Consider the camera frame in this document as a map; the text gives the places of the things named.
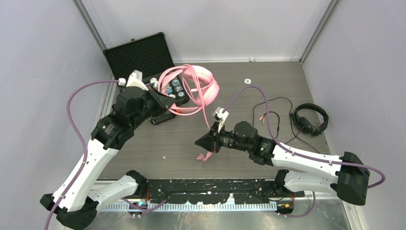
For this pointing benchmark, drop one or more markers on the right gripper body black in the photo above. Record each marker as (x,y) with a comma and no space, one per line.
(225,139)

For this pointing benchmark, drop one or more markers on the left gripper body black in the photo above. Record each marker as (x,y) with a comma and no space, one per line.
(155,106)

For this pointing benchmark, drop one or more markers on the pink headphones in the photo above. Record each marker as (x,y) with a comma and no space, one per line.
(199,84)

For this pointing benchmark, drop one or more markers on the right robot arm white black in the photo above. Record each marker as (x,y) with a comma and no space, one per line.
(343,175)

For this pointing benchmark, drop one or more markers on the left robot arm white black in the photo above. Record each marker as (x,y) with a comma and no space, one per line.
(73,203)

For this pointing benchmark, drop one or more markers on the black headphones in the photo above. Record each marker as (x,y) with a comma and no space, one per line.
(308,125)

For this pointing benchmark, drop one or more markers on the black poker chip case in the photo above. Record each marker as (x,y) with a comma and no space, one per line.
(151,56)

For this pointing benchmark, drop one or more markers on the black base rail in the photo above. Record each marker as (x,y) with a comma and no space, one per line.
(213,191)

